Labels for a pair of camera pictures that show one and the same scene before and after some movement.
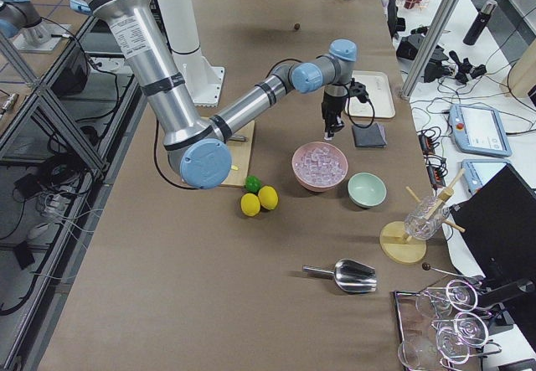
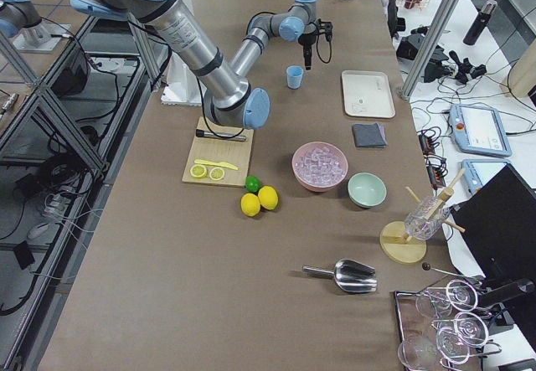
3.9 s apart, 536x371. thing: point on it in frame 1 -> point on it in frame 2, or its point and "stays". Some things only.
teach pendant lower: (478, 172) stays
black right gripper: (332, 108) -> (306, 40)
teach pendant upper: (478, 130) stays
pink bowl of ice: (319, 166) stays
